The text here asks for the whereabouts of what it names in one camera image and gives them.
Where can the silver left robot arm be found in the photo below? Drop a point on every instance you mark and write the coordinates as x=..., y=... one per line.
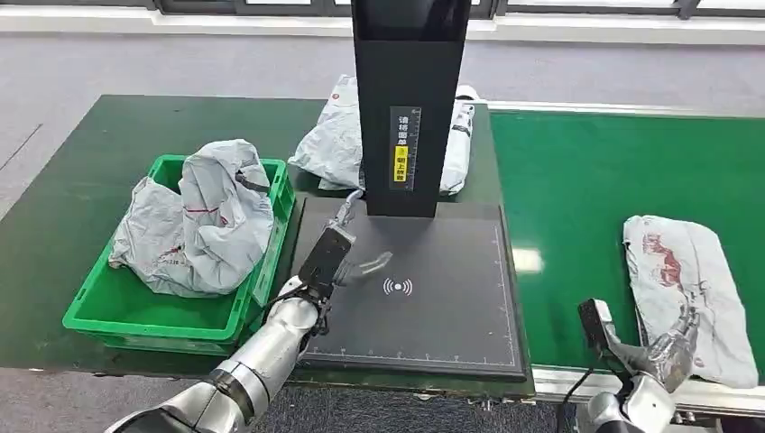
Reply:
x=269, y=352

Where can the white window sill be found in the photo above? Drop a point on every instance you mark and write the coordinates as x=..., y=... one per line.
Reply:
x=89, y=24

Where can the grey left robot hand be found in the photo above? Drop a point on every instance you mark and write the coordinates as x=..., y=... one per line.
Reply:
x=367, y=268

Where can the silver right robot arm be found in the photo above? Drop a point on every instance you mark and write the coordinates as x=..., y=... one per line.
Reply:
x=642, y=406

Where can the grey parcel red print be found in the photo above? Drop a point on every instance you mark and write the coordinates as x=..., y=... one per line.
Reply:
x=705, y=281

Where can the black scanner post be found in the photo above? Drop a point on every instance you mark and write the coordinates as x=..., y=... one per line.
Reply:
x=376, y=149

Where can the green conveyor belt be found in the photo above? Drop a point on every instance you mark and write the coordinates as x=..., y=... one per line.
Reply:
x=568, y=197

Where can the large crumpled grey parcel bag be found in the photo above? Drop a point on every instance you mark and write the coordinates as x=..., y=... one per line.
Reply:
x=221, y=239

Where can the aluminium conveyor rail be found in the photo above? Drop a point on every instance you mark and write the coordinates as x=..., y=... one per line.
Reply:
x=553, y=380
x=597, y=108

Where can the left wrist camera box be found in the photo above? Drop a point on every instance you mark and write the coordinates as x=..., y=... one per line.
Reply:
x=326, y=260

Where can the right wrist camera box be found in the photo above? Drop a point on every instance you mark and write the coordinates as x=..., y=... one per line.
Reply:
x=591, y=323

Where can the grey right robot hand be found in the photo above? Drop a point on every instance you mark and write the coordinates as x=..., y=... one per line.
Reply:
x=666, y=358

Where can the black scanner base plate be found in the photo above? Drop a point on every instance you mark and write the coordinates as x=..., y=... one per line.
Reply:
x=442, y=323

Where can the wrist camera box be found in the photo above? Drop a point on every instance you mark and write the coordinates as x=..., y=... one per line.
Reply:
x=591, y=323
x=326, y=260

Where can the black and yellow post label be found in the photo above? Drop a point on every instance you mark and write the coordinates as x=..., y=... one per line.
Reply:
x=405, y=149

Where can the green plastic crate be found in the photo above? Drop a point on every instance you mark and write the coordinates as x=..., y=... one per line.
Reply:
x=155, y=323

